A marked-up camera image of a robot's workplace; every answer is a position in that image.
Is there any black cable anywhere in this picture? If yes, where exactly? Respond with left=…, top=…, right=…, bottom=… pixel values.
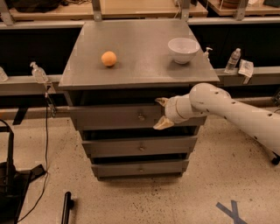
left=17, top=92, right=57, bottom=223

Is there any grey bottom drawer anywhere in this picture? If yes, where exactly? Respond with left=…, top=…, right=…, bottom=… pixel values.
left=92, top=159, right=189, bottom=179

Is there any black stand base left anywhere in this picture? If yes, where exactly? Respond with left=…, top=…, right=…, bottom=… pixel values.
left=0, top=120, right=46, bottom=224

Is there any clear water bottle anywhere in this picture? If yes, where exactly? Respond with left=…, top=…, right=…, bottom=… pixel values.
left=225, top=48, right=241, bottom=73

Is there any white packet on rail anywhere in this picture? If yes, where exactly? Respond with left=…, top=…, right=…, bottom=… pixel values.
left=238, top=59, right=254, bottom=77

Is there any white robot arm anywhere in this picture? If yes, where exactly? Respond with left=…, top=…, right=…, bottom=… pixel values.
left=153, top=83, right=280, bottom=155

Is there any small pump bottle behind cabinet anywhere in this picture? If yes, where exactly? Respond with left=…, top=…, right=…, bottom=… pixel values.
left=203, top=47, right=213, bottom=62

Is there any white bowl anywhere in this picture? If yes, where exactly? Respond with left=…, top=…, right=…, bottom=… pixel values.
left=168, top=38, right=200, bottom=65

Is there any grey top drawer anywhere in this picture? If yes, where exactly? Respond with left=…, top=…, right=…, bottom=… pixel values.
left=68, top=101, right=214, bottom=131

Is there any orange fruit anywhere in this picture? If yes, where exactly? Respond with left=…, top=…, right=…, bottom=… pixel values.
left=101, top=51, right=117, bottom=67

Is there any black wheeled stand leg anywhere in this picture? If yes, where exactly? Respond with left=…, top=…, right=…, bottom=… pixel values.
left=271, top=152, right=280, bottom=165

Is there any grey drawer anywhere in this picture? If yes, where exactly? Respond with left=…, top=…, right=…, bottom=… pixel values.
left=82, top=136, right=197, bottom=158
left=92, top=159, right=189, bottom=179
left=68, top=101, right=214, bottom=131

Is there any clear sanitizer pump bottle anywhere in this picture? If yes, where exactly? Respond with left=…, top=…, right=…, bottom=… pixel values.
left=30, top=61, right=48, bottom=84

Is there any black tube on floor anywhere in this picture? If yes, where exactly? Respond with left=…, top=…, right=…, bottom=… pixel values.
left=61, top=192, right=74, bottom=224

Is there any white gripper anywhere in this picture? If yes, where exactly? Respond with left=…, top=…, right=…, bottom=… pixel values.
left=153, top=94, right=195, bottom=130

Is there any grey drawer cabinet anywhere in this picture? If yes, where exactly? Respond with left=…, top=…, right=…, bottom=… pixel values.
left=59, top=18, right=221, bottom=181

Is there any grey middle drawer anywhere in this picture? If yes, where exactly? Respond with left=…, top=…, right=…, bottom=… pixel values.
left=82, top=136, right=197, bottom=158

